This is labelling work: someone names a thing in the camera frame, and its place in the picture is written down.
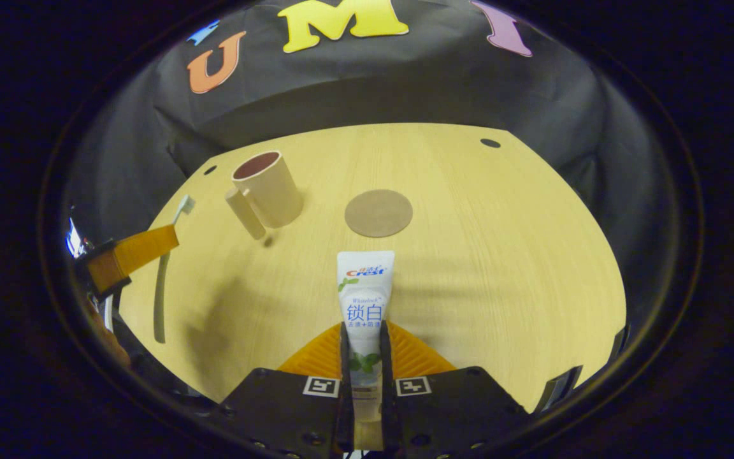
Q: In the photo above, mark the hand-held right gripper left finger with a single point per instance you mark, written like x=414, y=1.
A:
x=290, y=408

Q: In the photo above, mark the lit computer monitor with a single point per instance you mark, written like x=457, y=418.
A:
x=74, y=241

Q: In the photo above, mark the round brown coaster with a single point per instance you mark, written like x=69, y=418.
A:
x=378, y=213

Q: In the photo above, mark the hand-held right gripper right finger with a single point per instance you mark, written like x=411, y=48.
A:
x=456, y=408

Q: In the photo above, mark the beige cup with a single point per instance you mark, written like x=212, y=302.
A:
x=274, y=191

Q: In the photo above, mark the white toothpaste tube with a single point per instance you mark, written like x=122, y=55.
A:
x=365, y=287

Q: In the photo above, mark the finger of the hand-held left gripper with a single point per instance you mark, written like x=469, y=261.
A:
x=144, y=248

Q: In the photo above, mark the pale green toothbrush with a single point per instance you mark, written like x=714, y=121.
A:
x=182, y=205

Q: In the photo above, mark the black backdrop cloth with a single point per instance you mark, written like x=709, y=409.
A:
x=373, y=83

